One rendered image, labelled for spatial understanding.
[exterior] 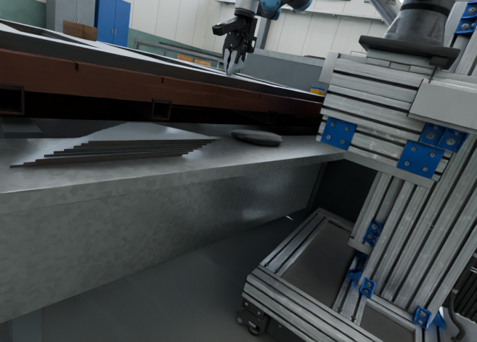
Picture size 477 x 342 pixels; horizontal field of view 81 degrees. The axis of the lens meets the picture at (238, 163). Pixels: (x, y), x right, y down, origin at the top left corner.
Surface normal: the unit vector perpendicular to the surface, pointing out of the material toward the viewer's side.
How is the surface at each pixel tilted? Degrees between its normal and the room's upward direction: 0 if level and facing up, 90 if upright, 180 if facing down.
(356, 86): 90
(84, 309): 0
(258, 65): 90
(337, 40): 90
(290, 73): 90
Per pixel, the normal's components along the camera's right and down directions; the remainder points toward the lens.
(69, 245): 0.69, 0.38
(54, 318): 0.23, -0.92
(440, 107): -0.54, 0.15
